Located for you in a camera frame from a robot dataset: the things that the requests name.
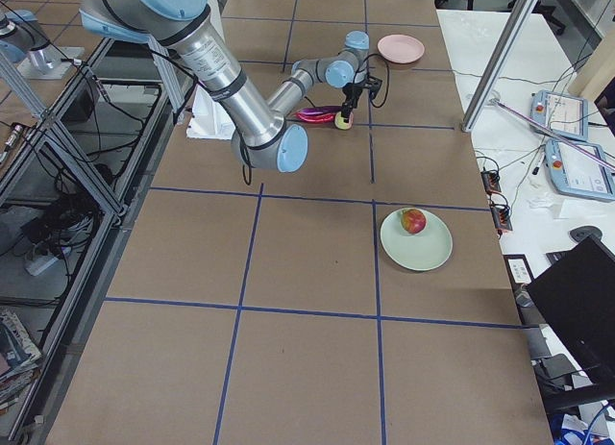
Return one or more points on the aluminium side table frame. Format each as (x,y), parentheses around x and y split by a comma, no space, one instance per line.
(76,155)

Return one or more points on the orange black electronics module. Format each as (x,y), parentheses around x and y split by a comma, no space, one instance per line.
(491,181)

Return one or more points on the light green plate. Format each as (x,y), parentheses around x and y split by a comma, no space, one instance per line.
(424,250)

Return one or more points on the red chili pepper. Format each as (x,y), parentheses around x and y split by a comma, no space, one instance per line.
(318,119)

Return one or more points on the pink plate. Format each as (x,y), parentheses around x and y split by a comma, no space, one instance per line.
(401,49)

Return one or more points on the teach pendant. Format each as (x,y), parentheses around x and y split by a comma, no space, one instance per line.
(564,114)
(577,172)

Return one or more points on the aluminium frame post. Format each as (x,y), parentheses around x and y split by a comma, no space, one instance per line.
(512,29)

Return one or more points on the yellow-green peach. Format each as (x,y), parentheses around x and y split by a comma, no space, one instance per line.
(342,122)

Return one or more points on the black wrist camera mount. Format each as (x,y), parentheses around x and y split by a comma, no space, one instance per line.
(372,85)

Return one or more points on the stack of magazines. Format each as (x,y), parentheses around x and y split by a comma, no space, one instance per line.
(20,358)

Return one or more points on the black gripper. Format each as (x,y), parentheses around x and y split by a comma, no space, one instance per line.
(350,95)

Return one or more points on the red apple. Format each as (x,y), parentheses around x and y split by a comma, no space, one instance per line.
(413,221)

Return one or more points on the black monitor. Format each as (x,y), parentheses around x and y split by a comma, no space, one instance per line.
(575,296)

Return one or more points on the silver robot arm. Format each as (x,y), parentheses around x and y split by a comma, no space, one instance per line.
(262,138)

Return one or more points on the white camera stand pillar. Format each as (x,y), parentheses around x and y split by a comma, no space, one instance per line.
(206,118)

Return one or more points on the upper teach pendant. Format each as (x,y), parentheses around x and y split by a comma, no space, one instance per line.
(564,114)

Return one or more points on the lower teach pendant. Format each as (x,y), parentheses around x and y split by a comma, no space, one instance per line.
(577,172)

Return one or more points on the white power strip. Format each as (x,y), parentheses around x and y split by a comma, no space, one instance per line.
(36,263)

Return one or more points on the purple eggplant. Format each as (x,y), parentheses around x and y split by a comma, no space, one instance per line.
(317,110)

